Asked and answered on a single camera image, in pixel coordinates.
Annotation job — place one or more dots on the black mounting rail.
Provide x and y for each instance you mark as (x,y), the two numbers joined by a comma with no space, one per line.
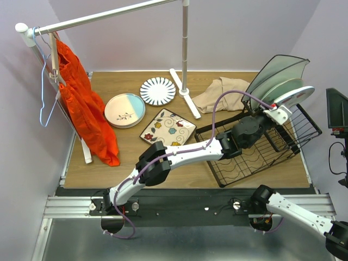
(185,207)

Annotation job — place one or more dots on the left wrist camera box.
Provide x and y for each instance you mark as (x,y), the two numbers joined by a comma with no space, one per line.
(279,115)

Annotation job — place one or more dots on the blue striped white plate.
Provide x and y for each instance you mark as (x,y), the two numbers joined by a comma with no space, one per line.
(157,91)

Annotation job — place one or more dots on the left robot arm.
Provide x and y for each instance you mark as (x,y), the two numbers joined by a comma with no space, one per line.
(158,160)

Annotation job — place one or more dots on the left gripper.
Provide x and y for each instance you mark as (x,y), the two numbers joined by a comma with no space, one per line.
(264,116)

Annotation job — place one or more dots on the square leaf pattern plate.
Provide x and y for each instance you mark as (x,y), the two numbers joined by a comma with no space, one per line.
(169,128)

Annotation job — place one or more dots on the white clothes rack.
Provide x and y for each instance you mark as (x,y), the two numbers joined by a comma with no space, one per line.
(27,34)

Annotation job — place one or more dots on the beige cloth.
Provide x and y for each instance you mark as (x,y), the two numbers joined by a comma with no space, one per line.
(231,102)

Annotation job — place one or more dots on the white blue rimmed plate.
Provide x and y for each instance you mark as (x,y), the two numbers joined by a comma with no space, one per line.
(294,97)

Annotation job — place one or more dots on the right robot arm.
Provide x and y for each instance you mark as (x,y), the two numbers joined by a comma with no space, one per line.
(308,211)

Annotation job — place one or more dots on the large square green plate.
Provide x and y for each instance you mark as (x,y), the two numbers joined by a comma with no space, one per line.
(277,70)

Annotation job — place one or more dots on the orange garment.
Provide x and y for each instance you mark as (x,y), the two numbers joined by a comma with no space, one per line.
(86,108)

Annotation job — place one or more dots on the black wire dish rack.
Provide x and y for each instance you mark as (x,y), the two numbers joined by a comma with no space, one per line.
(275,160)

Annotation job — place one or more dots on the blue wire hanger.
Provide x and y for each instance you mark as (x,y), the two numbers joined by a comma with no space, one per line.
(44,114)

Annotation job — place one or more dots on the wooden clip hanger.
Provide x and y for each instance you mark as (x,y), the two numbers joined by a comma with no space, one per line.
(55,74)

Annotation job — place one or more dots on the cream and teal plate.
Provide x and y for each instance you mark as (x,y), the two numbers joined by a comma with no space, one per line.
(125,110)

